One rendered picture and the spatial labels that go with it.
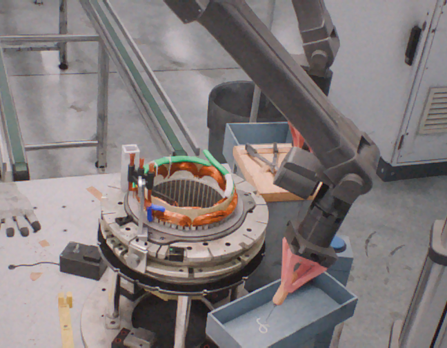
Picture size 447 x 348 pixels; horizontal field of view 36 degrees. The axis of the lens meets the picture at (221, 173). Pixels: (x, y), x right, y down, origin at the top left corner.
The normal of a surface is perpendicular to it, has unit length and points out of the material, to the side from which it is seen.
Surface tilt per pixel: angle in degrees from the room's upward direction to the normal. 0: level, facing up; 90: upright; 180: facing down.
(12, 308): 0
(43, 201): 0
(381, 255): 0
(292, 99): 103
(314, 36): 96
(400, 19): 90
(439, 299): 90
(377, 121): 90
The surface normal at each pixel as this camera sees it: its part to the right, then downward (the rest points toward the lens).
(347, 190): -0.32, 0.68
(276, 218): 0.25, 0.54
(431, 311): -0.29, 0.48
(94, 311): 0.11, -0.84
